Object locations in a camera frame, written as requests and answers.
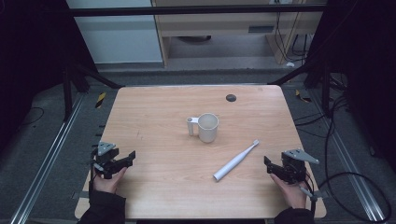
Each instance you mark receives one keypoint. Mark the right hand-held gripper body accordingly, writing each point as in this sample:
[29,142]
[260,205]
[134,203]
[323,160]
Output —
[294,165]

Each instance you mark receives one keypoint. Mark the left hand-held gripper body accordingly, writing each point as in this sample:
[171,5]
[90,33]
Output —
[106,154]

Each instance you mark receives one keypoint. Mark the person's right hand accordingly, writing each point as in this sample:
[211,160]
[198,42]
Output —
[289,193]

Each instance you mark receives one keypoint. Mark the person's left hand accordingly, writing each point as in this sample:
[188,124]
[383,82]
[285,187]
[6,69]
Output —
[107,184]

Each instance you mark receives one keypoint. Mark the white electric toothbrush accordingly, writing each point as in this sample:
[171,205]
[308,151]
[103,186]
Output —
[235,161]

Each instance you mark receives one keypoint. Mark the yellow black hazard tape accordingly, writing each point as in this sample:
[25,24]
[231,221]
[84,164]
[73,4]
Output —
[100,99]
[302,96]

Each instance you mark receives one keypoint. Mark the black metal stand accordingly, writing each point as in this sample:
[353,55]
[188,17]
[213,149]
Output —
[70,90]
[323,81]

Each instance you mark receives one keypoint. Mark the dark round table grommet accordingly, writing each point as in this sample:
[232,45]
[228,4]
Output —
[231,98]

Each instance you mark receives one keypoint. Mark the white cabinet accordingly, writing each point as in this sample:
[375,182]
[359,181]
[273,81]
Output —
[121,37]

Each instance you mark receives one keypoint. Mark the light wooden desk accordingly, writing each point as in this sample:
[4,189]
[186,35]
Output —
[218,28]

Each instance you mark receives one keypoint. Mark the aluminium floor rail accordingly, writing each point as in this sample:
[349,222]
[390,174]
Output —
[46,165]
[348,168]

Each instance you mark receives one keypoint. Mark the black frame crossbar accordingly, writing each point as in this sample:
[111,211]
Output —
[186,11]

